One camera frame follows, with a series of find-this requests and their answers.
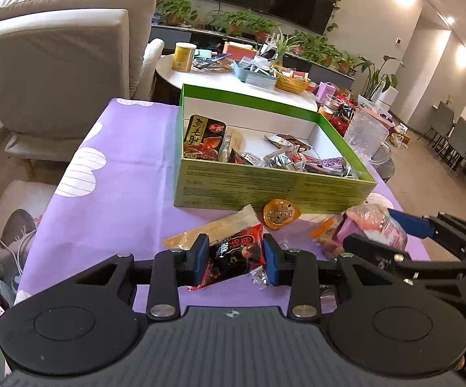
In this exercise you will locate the grey dining chair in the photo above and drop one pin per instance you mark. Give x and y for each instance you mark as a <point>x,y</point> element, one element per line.
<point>442,117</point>
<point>464,133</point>

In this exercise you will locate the yellow canister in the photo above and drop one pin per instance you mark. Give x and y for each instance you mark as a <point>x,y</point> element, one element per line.
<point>184,58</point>

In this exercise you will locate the blue plastic tray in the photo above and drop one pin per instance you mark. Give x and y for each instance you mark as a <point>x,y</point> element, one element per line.
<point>253,76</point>

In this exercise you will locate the dark flat packets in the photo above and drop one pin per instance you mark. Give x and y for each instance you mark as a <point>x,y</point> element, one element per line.
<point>208,63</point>

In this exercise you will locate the red snack bag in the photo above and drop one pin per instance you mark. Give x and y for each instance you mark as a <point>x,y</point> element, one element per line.
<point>343,121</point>

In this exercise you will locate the clear beige stick packet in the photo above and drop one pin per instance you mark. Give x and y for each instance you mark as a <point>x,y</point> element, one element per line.
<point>231,145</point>

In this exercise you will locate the pink white snack pouch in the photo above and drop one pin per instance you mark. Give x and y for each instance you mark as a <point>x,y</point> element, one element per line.
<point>374,225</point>

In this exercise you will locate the orange round jelly cup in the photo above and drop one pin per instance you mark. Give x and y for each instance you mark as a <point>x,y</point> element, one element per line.
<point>281,213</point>

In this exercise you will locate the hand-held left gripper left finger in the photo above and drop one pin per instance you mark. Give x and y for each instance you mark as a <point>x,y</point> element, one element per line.
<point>200,258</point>

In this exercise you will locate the mint green pouch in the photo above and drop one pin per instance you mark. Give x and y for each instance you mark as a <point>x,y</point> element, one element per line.
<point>204,54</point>

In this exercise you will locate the small black orange packet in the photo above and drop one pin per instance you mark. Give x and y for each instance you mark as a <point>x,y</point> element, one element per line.
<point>247,158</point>

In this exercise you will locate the pink gift bag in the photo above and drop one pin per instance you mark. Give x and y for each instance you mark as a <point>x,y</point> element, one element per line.
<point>325,92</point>

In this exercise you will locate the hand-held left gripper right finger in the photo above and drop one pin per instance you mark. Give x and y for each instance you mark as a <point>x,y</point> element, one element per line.
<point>271,262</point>

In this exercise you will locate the dark grey television cabinet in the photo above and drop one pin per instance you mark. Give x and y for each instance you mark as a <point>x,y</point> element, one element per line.
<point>168,34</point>

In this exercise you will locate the small clear candy wrapper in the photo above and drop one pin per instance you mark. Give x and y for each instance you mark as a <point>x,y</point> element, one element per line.
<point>259,278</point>

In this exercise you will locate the brown foil snack packet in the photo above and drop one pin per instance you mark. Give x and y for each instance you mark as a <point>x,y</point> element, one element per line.
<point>287,142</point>

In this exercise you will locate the orange paper cup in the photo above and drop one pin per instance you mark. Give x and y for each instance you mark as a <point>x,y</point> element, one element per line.
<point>325,113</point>

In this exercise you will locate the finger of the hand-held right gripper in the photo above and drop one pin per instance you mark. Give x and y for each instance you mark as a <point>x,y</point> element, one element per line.
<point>378,252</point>
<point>412,223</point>

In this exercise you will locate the green cardboard box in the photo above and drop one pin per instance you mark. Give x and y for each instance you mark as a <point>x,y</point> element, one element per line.
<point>257,187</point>

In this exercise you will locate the beige sofa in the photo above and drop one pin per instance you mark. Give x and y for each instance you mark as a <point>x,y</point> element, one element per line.
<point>55,68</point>

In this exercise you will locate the yellow woven basket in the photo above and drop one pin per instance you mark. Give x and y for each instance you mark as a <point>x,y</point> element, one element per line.
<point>291,84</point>

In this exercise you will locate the spider plant in vase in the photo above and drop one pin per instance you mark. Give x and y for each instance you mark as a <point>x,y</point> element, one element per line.
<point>285,46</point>

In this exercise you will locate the purple snack packet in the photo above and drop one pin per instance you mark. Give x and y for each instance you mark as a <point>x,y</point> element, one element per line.
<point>343,232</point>

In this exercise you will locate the black packet with yellow lettering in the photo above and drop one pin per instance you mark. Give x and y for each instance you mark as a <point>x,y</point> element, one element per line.
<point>202,137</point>

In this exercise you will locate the clear plastic jug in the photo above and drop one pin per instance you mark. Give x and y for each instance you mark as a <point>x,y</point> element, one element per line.
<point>364,135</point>

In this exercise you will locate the row of potted plants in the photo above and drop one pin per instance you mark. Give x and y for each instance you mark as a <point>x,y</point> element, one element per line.
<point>241,22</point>

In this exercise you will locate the large leafy plant white pot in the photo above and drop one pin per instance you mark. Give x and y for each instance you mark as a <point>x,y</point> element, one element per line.
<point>378,76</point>

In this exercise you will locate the purple printed tablecloth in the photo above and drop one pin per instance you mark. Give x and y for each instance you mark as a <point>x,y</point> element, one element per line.
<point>128,193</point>

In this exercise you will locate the red black snack packet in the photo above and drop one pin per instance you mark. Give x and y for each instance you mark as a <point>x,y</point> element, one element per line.
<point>233,258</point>

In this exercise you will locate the beige yellow snack packet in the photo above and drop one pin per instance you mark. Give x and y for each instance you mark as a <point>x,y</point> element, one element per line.
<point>233,223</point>

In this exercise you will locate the clear packet with pink label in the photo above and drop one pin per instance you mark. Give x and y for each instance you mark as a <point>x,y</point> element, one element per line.
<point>333,165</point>

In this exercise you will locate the round white coffee table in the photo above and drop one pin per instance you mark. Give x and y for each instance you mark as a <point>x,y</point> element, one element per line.
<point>216,78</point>

